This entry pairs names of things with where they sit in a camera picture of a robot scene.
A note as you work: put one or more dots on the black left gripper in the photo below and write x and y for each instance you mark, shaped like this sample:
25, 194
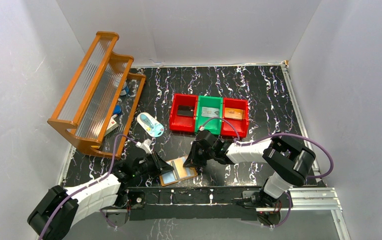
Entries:
153, 162

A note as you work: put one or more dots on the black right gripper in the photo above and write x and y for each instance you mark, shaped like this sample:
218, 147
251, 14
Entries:
192, 160

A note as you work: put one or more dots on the orange leather card holder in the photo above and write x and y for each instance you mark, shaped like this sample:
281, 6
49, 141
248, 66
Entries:
179, 172

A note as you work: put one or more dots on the white credit card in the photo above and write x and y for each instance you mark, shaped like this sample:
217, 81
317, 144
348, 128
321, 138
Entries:
210, 112

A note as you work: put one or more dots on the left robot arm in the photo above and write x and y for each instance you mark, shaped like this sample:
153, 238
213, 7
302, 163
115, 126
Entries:
61, 208

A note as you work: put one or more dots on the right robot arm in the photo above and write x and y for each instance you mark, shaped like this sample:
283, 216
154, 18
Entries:
291, 160

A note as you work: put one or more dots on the black card in red bin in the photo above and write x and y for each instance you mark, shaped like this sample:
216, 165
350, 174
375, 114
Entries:
185, 111

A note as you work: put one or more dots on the white blue tube package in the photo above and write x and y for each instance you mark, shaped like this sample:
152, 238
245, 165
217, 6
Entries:
152, 126

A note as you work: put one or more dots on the red plastic bin left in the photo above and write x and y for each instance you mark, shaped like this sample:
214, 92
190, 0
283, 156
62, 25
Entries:
179, 123

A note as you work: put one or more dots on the red plastic bin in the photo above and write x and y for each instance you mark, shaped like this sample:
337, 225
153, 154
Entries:
179, 123
241, 126

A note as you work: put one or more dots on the green plastic bin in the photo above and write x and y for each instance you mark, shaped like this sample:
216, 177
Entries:
214, 126

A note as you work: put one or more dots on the white green small box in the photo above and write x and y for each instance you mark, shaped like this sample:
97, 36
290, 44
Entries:
112, 125

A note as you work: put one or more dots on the red plastic bin right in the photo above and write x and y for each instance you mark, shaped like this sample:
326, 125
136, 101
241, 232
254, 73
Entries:
241, 126

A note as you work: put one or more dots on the blue cap container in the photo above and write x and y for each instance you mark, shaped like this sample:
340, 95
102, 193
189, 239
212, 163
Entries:
117, 110

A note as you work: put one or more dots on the orange wooden shelf rack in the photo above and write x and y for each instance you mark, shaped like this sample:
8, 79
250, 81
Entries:
86, 107

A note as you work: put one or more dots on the blue white bottle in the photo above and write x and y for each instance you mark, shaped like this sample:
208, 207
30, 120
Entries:
124, 89

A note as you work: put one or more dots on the aluminium frame rail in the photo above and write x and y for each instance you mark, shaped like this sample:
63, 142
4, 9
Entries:
218, 191

